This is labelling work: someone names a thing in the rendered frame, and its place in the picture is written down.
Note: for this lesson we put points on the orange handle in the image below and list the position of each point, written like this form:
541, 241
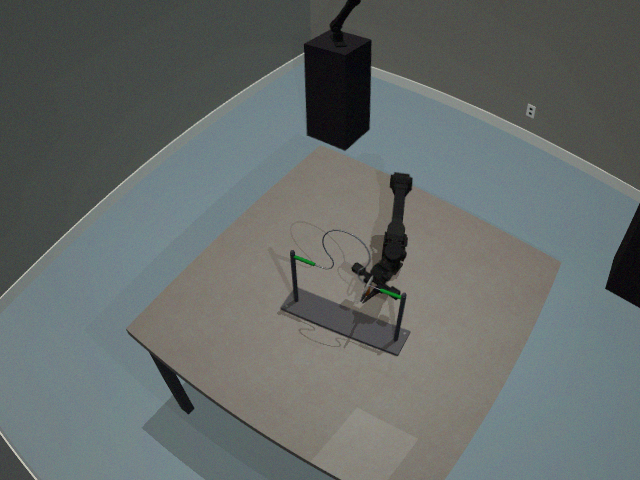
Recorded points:
367, 288

